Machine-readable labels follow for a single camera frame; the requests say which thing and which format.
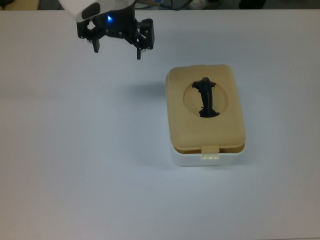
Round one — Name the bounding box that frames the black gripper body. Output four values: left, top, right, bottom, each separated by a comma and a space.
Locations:
93, 3, 138, 40

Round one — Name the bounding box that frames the white plastic tool case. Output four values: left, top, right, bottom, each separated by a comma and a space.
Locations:
170, 143, 247, 167

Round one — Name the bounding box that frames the black background object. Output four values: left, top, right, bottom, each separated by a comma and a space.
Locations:
238, 0, 267, 10

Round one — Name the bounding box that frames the white background cloth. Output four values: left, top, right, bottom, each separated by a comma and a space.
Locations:
187, 0, 222, 9

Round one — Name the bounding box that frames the tan lid with black handle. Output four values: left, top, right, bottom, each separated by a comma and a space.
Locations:
165, 63, 247, 154

